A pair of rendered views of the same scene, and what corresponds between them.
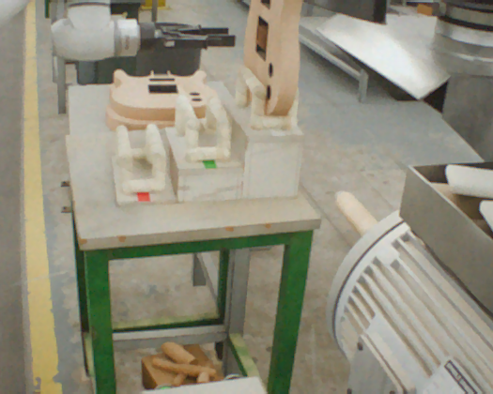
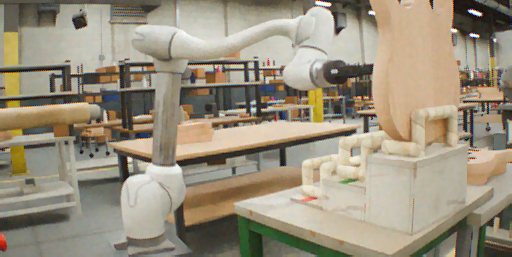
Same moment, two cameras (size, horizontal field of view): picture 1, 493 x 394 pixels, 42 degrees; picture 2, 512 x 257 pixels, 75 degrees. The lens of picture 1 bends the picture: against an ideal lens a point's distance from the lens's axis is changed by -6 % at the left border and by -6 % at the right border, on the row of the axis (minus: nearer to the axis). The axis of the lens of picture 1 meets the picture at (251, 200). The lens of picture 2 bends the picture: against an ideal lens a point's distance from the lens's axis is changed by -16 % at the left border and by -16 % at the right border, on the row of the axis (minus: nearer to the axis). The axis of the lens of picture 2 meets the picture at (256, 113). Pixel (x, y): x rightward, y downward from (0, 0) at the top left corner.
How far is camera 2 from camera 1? 1.34 m
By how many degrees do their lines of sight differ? 74
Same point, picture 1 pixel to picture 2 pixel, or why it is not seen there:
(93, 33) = (298, 66)
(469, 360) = not seen: outside the picture
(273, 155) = (388, 180)
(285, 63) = (376, 73)
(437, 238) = not seen: outside the picture
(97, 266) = (242, 230)
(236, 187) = (360, 207)
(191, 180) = (330, 191)
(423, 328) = not seen: outside the picture
